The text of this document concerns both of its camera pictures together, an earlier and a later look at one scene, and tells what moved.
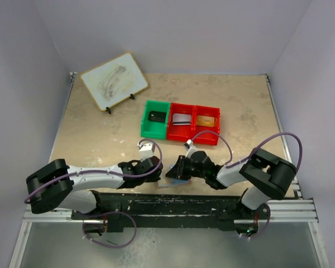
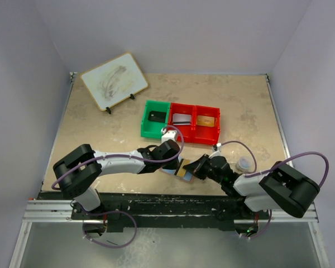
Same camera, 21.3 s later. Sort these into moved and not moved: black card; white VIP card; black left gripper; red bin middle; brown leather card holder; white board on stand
Moved: brown leather card holder; black left gripper
Not moved: white VIP card; black card; red bin middle; white board on stand
